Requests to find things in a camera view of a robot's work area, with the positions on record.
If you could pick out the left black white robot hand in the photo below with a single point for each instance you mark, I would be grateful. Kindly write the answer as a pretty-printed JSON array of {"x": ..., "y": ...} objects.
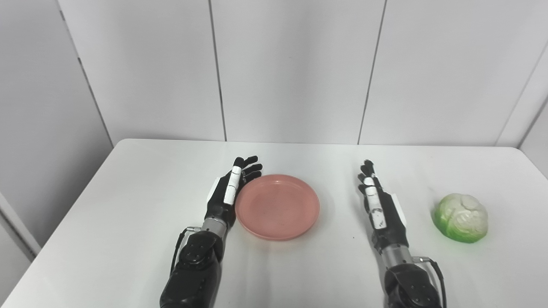
[{"x": 222, "y": 200}]

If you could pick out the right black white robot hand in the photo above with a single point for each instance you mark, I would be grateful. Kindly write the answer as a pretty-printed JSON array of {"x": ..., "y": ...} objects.
[{"x": 383, "y": 214}]

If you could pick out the pink round plate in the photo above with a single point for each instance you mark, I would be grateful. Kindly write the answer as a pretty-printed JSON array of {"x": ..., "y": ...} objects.
[{"x": 277, "y": 206}]

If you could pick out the green white cabbage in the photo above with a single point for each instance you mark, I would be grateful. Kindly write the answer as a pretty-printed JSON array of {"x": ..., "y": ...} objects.
[{"x": 461, "y": 218}]

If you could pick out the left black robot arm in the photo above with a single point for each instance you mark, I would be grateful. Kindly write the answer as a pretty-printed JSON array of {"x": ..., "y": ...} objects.
[{"x": 195, "y": 269}]

